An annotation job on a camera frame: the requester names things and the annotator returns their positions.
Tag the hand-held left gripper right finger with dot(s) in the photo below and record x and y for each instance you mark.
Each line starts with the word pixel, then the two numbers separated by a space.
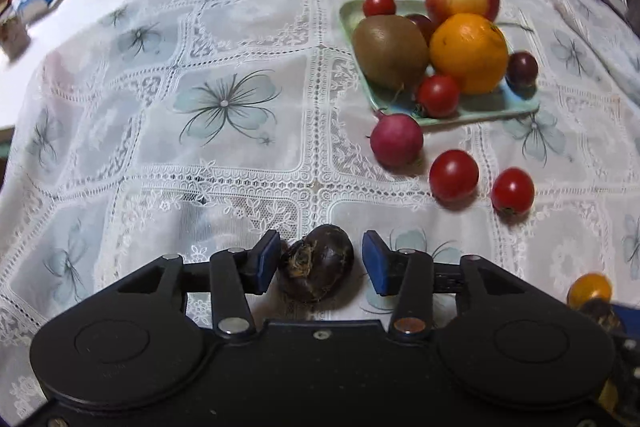
pixel 375 269

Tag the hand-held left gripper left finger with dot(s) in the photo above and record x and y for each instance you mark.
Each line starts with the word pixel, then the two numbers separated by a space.
pixel 267 263

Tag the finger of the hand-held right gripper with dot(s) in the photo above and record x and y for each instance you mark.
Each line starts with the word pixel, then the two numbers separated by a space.
pixel 626 313

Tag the dark brown water chestnut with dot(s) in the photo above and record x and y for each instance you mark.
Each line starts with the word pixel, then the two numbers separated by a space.
pixel 320 264

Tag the pale green square tray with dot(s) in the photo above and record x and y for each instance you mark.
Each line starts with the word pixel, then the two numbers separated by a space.
pixel 480 111

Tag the yellow cherry tomato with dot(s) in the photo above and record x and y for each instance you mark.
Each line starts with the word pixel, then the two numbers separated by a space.
pixel 590 288

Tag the red cherry tomato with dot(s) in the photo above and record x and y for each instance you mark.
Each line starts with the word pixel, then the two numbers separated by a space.
pixel 512 191
pixel 454 174
pixel 379 4
pixel 438 96

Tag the pink red radish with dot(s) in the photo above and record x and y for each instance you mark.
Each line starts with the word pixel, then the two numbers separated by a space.
pixel 397 139

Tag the white lace floral tablecloth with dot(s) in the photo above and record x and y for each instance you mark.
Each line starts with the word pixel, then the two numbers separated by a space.
pixel 225 57

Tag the brown kiwi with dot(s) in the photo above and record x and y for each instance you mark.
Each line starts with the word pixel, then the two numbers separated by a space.
pixel 390 52

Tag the orange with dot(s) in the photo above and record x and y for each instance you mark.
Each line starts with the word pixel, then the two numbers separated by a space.
pixel 467 54

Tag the small dark jar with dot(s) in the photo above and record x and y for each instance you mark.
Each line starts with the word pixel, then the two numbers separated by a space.
pixel 14 38

